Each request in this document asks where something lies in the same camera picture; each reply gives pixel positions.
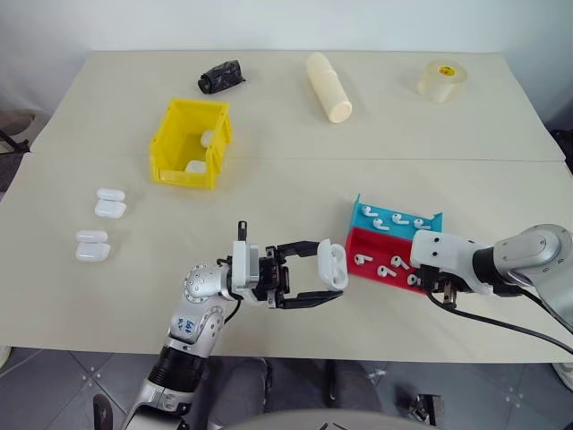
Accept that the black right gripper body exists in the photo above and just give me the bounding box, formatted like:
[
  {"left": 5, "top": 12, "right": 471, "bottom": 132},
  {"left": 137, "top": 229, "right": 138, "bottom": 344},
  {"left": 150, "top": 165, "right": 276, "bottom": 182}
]
[{"left": 418, "top": 264, "right": 469, "bottom": 308}]

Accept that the yellow plastic bin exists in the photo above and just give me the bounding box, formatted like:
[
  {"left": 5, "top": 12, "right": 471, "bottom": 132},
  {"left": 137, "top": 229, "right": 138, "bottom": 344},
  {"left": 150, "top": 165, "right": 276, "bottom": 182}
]
[{"left": 149, "top": 98, "right": 235, "bottom": 191}]

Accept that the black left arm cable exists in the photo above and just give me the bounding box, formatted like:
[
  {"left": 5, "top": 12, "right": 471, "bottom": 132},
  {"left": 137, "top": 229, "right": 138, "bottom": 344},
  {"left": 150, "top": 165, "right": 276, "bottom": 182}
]
[{"left": 217, "top": 257, "right": 244, "bottom": 324}]

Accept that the cream cylindrical bottle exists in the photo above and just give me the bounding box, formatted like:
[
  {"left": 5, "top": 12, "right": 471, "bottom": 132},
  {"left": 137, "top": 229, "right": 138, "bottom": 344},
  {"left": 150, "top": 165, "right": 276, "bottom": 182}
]
[{"left": 305, "top": 52, "right": 354, "bottom": 125}]

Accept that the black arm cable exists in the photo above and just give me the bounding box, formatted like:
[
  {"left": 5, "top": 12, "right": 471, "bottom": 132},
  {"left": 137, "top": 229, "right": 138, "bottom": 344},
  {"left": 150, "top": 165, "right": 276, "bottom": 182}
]
[
  {"left": 217, "top": 257, "right": 244, "bottom": 324},
  {"left": 425, "top": 289, "right": 573, "bottom": 356}
]

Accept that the dark chair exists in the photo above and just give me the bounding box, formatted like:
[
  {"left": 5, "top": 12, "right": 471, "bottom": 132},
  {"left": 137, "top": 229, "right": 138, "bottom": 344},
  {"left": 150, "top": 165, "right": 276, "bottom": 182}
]
[{"left": 0, "top": 108, "right": 36, "bottom": 181}]

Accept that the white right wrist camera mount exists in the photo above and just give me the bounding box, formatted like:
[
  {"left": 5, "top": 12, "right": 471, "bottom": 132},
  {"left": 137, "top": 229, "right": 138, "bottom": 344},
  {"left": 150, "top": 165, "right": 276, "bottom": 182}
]
[{"left": 410, "top": 228, "right": 494, "bottom": 297}]

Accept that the clear tape roll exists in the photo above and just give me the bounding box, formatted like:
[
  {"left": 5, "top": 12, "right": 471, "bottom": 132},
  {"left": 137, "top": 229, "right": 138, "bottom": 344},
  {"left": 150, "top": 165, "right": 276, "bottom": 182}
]
[{"left": 416, "top": 58, "right": 471, "bottom": 105}]

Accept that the red earbud tray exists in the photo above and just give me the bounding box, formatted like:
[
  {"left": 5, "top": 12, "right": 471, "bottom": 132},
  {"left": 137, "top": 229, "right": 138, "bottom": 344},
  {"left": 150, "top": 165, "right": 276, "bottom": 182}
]
[{"left": 344, "top": 227, "right": 427, "bottom": 296}]

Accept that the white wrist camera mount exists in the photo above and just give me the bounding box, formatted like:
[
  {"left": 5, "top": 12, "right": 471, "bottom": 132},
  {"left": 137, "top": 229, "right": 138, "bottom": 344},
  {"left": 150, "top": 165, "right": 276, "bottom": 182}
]
[
  {"left": 410, "top": 228, "right": 494, "bottom": 297},
  {"left": 230, "top": 220, "right": 270, "bottom": 307}
]

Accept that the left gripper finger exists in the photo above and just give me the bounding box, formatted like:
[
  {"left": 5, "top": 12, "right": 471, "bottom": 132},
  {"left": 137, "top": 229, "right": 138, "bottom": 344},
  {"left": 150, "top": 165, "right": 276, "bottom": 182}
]
[
  {"left": 277, "top": 290, "right": 345, "bottom": 312},
  {"left": 277, "top": 240, "right": 332, "bottom": 262}
]

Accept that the black crumpled plastic bag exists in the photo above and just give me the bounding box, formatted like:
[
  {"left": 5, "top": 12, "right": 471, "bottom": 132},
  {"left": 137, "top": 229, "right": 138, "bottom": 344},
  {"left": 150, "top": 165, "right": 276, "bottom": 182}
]
[{"left": 195, "top": 62, "right": 247, "bottom": 96}]

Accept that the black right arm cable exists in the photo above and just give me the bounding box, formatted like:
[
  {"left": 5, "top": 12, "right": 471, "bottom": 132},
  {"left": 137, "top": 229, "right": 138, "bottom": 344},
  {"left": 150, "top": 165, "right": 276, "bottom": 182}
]
[{"left": 425, "top": 289, "right": 573, "bottom": 356}]

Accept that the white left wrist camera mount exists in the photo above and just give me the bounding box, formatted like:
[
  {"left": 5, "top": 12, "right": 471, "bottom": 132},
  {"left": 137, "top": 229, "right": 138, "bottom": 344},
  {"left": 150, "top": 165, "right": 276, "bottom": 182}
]
[{"left": 230, "top": 220, "right": 270, "bottom": 307}]

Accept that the blue earbud tray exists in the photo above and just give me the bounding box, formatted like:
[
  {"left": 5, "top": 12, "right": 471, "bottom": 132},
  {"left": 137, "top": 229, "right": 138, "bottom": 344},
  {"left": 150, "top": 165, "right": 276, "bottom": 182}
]
[{"left": 350, "top": 193, "right": 445, "bottom": 244}]

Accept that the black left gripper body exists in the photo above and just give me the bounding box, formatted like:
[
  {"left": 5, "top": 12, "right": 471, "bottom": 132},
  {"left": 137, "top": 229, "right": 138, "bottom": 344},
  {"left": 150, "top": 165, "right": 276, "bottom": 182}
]
[{"left": 252, "top": 245, "right": 294, "bottom": 311}]

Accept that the small metal clamp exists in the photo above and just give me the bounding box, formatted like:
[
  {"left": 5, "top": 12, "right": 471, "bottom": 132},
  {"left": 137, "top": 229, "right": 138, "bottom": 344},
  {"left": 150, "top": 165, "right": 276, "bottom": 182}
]
[{"left": 407, "top": 392, "right": 445, "bottom": 426}]

